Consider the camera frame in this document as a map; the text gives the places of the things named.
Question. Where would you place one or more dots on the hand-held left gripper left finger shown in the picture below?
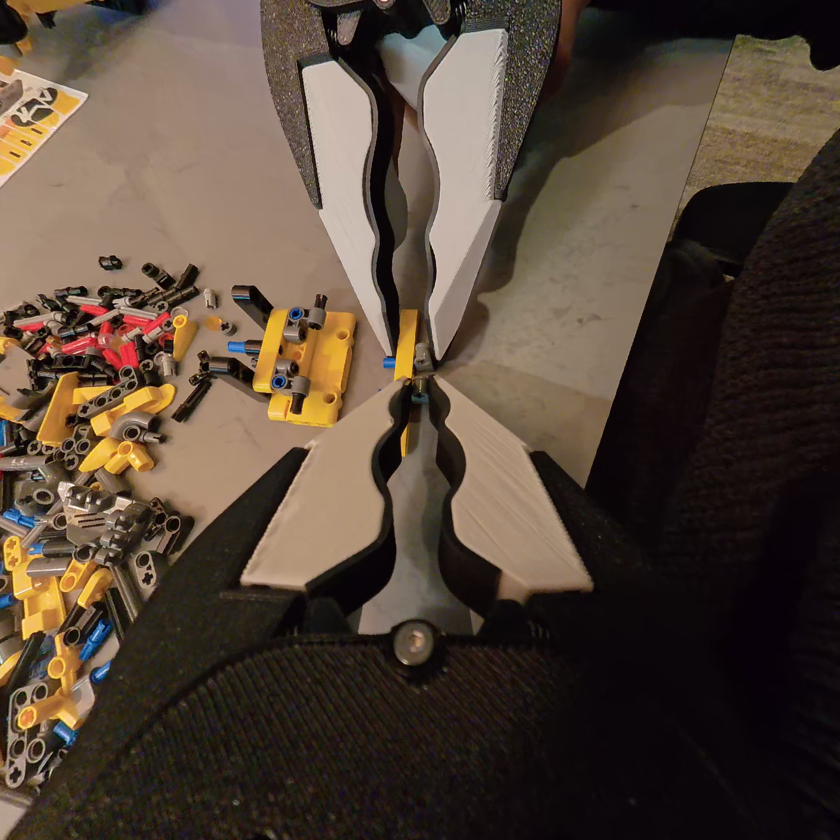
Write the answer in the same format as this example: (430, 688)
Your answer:
(315, 518)

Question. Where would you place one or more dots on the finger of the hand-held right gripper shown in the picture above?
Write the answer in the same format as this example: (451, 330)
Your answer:
(334, 151)
(463, 131)

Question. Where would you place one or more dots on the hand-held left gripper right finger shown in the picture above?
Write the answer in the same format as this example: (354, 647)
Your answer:
(518, 525)

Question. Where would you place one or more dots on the yellow toy brick frame assembly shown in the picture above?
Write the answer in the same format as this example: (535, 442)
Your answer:
(328, 367)

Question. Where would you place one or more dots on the yellow toy beam with pins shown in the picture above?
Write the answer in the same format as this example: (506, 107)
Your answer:
(407, 341)

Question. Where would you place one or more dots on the black toy angle connector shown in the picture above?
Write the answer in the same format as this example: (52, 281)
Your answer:
(193, 397)

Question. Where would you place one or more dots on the light grey toy pin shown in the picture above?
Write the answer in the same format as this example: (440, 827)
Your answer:
(210, 297)

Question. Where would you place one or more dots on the black toy pin connector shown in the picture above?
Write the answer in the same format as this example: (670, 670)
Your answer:
(110, 262)

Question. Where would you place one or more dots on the person's dark knit sweater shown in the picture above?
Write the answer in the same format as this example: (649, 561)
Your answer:
(754, 459)

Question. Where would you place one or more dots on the pile of toy building parts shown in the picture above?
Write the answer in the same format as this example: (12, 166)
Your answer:
(65, 459)

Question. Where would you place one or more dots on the yellow printed instruction sheet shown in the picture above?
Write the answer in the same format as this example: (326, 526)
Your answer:
(33, 118)

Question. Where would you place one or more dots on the black chair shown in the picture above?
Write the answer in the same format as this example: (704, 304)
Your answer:
(728, 216)

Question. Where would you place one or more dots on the yellow black toy model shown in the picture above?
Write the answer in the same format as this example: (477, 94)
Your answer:
(13, 19)

